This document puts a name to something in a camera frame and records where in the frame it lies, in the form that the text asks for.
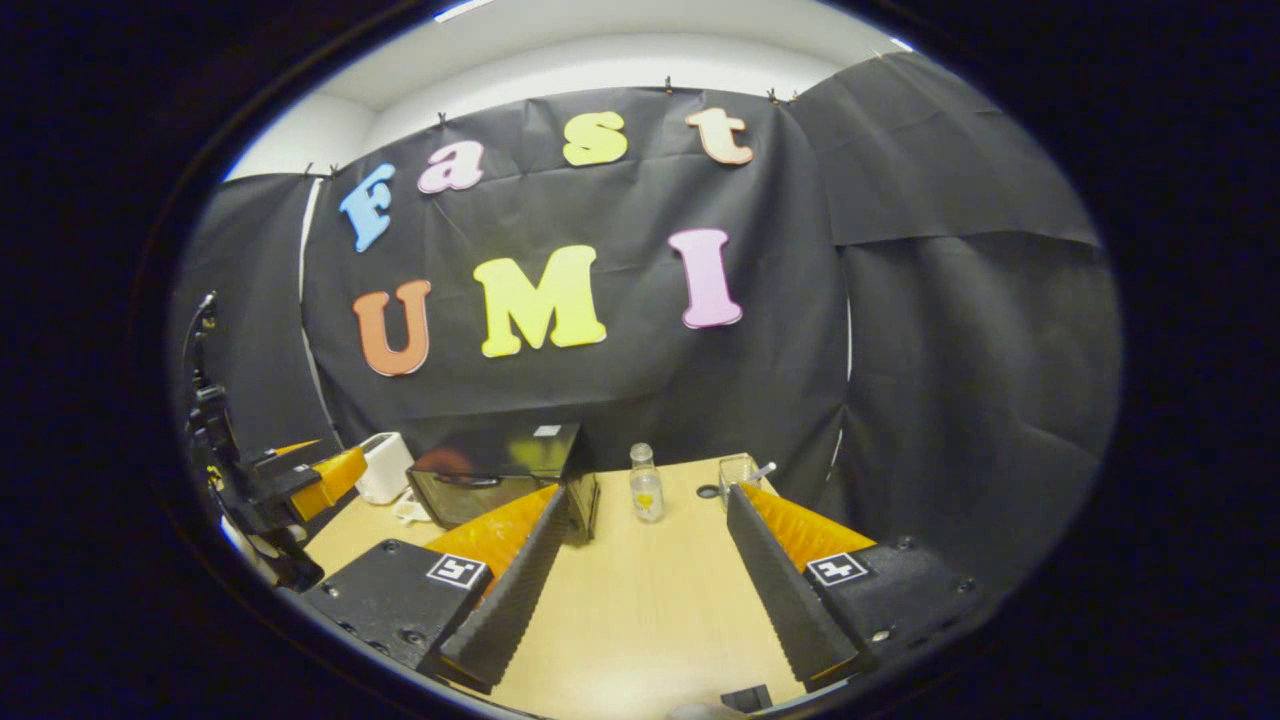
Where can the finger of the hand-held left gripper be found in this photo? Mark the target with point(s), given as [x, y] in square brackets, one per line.
[330, 480]
[280, 458]

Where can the white toaster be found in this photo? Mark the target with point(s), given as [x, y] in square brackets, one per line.
[385, 470]

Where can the black backdrop cloth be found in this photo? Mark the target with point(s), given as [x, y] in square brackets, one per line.
[620, 400]

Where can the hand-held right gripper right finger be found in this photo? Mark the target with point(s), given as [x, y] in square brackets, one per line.
[780, 600]

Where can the white divided bean dish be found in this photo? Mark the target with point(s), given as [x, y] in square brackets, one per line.
[410, 510]

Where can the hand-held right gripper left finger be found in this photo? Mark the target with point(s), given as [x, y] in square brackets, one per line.
[515, 600]

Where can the black electric oven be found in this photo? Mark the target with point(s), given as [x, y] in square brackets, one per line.
[500, 450]

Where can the clear glass bottle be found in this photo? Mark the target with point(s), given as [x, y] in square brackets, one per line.
[647, 495]

